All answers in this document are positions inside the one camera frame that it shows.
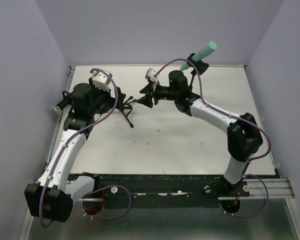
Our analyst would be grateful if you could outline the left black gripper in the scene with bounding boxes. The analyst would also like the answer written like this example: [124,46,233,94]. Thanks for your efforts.
[89,77,127,116]

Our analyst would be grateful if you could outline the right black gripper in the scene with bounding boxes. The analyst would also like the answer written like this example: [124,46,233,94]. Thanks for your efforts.
[136,81,178,110]

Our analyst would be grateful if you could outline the black tripod stand shock mount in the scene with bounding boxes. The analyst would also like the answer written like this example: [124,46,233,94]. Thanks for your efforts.
[62,89,138,129]

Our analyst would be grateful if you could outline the black round-base stand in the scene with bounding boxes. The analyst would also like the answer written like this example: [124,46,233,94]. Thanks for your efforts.
[187,53,210,87]

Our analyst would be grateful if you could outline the silver grey mesh microphone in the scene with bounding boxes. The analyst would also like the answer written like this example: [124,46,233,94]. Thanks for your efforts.
[50,98,71,116]

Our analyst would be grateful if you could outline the teal green microphone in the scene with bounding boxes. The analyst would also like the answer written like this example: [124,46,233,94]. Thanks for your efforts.
[180,41,218,71]

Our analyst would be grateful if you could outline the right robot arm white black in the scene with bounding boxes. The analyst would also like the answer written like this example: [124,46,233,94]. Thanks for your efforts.
[137,68,263,196]

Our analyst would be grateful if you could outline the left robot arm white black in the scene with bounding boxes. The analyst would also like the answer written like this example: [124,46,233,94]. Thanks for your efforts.
[24,80,126,223]

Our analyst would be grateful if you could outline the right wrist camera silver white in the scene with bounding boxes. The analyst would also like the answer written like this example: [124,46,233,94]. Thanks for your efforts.
[145,68,158,88]

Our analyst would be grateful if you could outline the wrist camera silver white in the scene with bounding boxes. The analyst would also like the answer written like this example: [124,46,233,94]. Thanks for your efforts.
[145,68,158,88]
[91,71,110,92]

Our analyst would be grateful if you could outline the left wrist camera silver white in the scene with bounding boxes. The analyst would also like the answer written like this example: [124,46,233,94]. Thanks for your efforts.
[91,71,110,92]

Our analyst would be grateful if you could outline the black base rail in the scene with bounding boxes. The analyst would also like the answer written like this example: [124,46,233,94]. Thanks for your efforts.
[72,172,251,210]

